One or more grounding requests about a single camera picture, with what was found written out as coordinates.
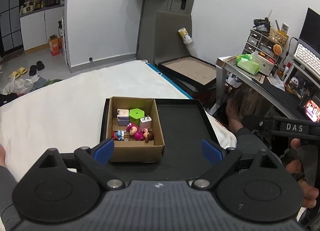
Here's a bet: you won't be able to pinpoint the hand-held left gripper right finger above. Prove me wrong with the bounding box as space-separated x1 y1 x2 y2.
192 138 282 189

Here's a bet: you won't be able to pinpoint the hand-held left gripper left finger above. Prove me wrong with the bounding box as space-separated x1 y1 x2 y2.
37 138 127 190

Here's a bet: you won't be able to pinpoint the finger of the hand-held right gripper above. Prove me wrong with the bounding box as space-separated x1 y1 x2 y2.
242 115 277 133

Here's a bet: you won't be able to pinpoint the red and blue figure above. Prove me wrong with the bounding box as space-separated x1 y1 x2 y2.
111 130 125 141

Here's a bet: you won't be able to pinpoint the brown cardboard box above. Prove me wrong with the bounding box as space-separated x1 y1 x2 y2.
106 96 165 163

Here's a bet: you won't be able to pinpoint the lavender rounded case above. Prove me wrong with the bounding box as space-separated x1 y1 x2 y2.
117 115 130 127

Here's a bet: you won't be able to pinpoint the pink hat doll figure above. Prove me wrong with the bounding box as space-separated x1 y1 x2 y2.
126 122 145 141

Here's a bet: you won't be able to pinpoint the black shallow tray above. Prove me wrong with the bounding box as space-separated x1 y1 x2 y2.
99 98 227 181

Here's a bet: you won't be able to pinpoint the brown hair doll figure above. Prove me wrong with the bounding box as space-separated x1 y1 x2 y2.
142 128 155 143

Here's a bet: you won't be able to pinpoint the white charger plug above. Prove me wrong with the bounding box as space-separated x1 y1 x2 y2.
139 115 152 129

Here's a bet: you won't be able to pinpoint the person's right hand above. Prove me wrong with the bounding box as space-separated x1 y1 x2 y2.
286 138 319 208

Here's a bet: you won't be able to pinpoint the person's right leg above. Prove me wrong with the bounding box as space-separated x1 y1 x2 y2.
225 97 280 169

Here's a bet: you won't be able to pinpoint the person's leg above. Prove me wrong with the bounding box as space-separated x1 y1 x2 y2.
225 97 280 169
0 145 22 231

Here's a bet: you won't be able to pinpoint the black bag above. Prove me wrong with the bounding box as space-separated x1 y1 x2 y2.
212 107 229 128

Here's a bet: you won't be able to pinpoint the black top metal desk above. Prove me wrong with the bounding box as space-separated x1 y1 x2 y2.
215 56 320 121

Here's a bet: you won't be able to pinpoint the loose white papers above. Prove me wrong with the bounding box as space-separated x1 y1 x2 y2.
266 75 285 90

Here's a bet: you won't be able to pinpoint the panda figurine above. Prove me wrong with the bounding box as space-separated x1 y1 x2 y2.
285 77 304 98

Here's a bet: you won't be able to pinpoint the green tissue pack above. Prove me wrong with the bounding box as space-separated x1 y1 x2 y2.
236 54 260 75

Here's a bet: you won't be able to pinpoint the white small drawer box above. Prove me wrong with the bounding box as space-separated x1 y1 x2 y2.
255 55 277 76

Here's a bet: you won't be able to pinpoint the white bottle with red cap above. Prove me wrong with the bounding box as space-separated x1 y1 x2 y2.
282 62 292 80

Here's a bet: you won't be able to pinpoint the white keyboard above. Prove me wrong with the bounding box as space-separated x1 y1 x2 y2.
292 45 320 74

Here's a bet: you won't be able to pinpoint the grey drawer organiser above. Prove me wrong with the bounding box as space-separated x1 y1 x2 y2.
242 29 275 58

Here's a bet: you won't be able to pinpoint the wicker basket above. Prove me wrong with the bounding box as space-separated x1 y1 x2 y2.
269 27 289 45

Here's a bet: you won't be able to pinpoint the grey clothes pile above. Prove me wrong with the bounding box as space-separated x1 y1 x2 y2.
31 76 63 93

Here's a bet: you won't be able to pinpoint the black tangled device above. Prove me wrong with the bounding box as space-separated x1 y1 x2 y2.
253 17 272 30

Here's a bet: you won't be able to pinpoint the person's left leg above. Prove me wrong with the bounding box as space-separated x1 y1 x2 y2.
0 145 22 231

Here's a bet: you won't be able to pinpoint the black monitor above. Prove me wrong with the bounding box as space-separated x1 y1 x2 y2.
299 7 320 49

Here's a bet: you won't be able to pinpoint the white metal rack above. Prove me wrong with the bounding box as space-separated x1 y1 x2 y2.
61 11 68 65

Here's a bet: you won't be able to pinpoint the white plastic bag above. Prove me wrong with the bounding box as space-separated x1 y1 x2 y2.
2 76 34 95

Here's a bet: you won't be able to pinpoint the white tube with yellow cap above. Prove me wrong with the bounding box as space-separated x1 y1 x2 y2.
178 28 198 57

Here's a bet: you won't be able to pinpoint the black cloth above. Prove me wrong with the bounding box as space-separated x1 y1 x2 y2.
0 93 19 108

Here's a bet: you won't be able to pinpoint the orange carton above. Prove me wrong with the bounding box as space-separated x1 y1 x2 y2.
48 34 63 57

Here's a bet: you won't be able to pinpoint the grey upholstered panel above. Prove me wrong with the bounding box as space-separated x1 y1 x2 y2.
152 10 193 65

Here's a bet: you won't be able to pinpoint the grey door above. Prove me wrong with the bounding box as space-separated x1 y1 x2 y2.
135 0 200 64

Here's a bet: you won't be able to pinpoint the white kitchen cabinet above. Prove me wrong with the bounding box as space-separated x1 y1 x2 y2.
19 5 66 52

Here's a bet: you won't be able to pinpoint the black grid glass door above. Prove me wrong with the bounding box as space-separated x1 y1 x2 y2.
0 0 24 58

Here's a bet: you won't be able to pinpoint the black empty frame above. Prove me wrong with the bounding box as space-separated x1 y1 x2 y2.
172 77 217 98

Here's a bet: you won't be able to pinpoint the black frame with brown board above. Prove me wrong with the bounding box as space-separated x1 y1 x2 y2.
158 56 217 88

